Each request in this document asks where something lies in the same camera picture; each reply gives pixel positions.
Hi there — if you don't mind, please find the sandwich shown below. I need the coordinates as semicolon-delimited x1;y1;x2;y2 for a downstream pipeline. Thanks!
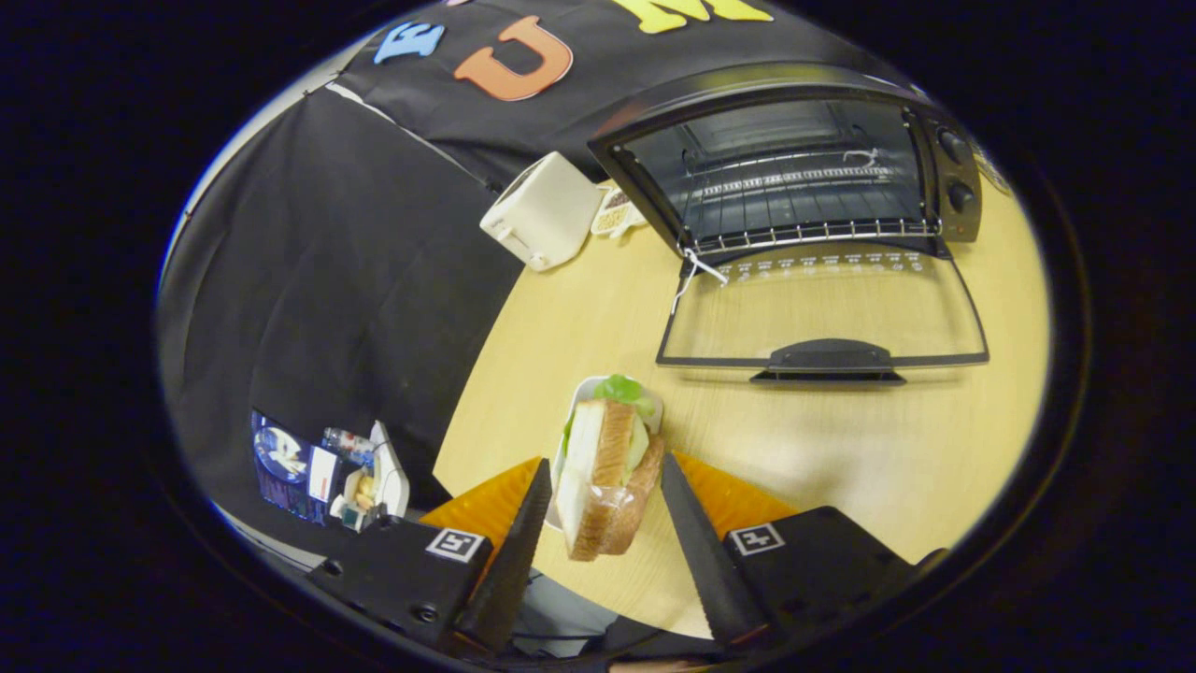
555;374;666;563

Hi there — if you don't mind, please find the white pop-up toaster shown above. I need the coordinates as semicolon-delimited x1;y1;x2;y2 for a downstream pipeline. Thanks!
479;151;606;273

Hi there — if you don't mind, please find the person's grey clothing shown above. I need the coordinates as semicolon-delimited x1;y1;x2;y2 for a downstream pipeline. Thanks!
514;570;646;657

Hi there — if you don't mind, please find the black toaster oven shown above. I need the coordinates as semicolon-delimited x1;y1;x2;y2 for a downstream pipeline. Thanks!
587;61;991;386

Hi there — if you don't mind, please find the small clear bottle red label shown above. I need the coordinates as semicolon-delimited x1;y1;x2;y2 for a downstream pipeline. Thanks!
322;427;377;459

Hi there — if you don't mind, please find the white open container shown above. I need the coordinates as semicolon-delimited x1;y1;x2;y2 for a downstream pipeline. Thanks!
332;421;410;534

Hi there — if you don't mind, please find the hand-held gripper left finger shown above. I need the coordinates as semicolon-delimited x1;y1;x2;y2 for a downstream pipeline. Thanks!
308;456;554;655

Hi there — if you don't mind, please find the small dish of grains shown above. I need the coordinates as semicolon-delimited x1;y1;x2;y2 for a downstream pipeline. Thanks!
591;184;648;239

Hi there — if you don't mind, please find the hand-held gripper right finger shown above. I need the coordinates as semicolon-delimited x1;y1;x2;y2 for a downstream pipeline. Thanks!
660;451;949;651

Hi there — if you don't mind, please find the small white plate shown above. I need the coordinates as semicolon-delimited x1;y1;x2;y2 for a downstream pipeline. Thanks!
547;374;666;534

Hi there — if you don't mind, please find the white string tie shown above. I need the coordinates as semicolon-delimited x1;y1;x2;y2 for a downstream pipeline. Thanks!
671;245;730;316

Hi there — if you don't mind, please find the blue printed box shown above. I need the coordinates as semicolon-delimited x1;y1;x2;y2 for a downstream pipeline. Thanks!
250;409;342;523

